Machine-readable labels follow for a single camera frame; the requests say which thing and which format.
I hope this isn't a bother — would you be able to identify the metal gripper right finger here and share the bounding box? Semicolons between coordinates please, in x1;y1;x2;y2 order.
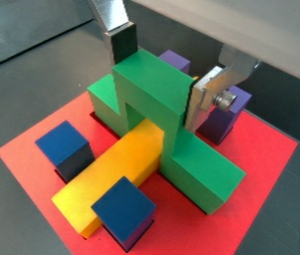
183;45;261;132

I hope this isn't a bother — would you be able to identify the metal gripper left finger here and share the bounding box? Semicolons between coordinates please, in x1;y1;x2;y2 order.
87;0;138;65

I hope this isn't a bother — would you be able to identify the green stepped block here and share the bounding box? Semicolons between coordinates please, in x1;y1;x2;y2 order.
88;50;245;214

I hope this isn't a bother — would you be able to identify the red base board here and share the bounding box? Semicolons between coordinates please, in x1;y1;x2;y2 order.
0;95;297;255

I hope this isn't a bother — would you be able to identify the purple left block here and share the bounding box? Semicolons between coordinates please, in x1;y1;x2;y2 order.
196;86;251;145

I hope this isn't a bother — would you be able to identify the purple block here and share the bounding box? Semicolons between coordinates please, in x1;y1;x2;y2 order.
158;50;190;74
196;86;251;145

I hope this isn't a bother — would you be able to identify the purple right block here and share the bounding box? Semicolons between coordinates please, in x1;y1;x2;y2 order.
158;50;190;74

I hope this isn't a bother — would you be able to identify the yellow long bar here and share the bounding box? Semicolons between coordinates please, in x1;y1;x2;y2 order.
51;120;163;238

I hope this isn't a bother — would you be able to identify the dark blue right block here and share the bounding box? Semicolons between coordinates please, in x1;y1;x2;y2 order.
35;122;95;182

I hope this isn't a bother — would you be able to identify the dark blue block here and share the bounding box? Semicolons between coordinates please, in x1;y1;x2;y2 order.
35;122;95;182
91;176;155;251

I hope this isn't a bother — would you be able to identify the dark blue left block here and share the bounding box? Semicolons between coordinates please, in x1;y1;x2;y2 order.
91;176;155;251

